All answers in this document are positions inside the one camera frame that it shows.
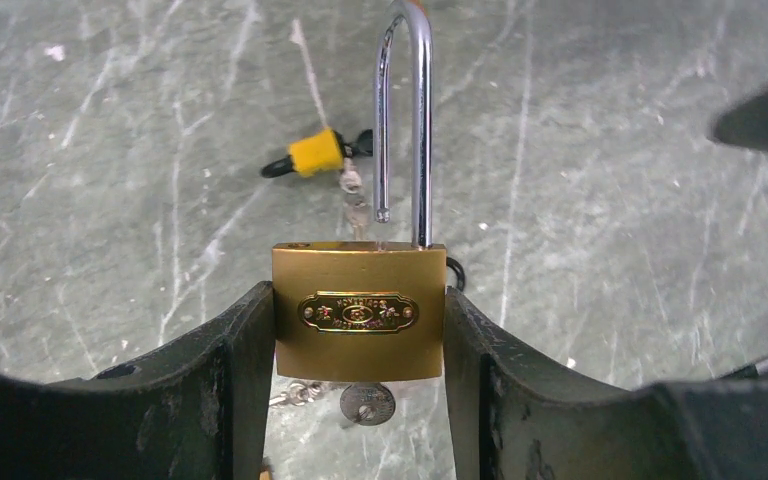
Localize keys of yellow padlock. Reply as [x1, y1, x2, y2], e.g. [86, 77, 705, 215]
[339, 158, 372, 241]

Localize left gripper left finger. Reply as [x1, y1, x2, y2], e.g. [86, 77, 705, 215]
[0, 282, 276, 479]

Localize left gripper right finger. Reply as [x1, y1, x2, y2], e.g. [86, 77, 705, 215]
[444, 289, 768, 479]

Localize long shackle brass padlock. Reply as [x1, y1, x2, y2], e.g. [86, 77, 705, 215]
[272, 1, 446, 382]

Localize small yellow padlock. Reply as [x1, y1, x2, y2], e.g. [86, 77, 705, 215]
[260, 128, 373, 179]

